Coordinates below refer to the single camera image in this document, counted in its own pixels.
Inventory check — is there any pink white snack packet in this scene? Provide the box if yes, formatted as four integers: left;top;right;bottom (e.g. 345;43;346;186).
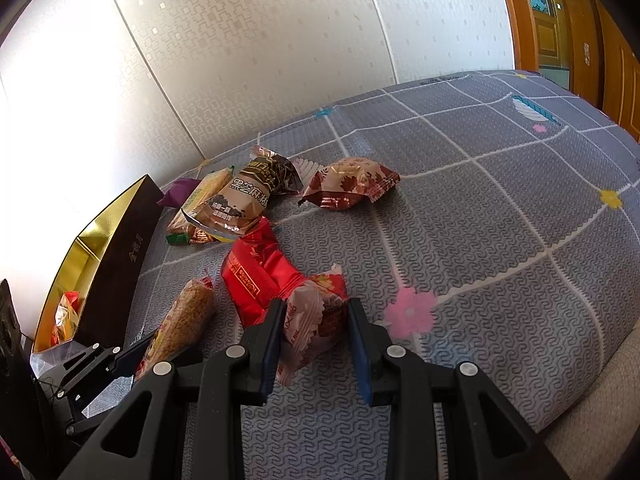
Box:
275;264;349;387

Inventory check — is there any clear plastic bag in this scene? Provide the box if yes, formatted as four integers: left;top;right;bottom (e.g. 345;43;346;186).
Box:
30;342;101;376

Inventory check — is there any yellow green snack packet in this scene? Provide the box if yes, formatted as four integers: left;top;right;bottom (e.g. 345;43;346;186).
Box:
180;167;236;221

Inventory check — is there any clear sesame bar packet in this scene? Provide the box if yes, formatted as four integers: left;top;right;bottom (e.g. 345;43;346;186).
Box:
134;277;216;381

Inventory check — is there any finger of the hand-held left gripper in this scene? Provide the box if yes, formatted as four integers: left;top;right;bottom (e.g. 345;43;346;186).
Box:
50;332;153;401
64;377;126;440

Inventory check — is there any brown sesame paste packet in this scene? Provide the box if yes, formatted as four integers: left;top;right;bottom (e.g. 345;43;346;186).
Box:
180;146;303;241

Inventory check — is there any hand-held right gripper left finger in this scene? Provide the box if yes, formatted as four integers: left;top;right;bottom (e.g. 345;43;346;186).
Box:
57;299;286;480

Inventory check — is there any maroon leaf-print snack packet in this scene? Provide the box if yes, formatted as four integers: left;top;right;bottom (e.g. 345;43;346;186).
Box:
292;156;402;210

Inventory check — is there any wooden door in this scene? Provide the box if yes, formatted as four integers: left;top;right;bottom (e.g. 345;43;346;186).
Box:
492;0;640;141

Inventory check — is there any small orange snack packet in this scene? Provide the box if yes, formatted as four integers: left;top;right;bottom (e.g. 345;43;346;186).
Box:
166;210;221;247

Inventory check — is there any orange red snack packet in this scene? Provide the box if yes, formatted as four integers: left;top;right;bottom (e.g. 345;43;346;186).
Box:
50;291;81;347

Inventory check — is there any black box with gold lining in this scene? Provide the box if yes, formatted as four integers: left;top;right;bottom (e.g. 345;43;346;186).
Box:
31;174;165;353

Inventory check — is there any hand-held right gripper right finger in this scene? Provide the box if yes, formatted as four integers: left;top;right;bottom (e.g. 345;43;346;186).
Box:
347;298;571;480

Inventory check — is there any beige mattress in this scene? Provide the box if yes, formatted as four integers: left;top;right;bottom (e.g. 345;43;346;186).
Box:
542;330;640;480

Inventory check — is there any purple snack packet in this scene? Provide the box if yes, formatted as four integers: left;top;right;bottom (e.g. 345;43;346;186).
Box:
156;177;201;208

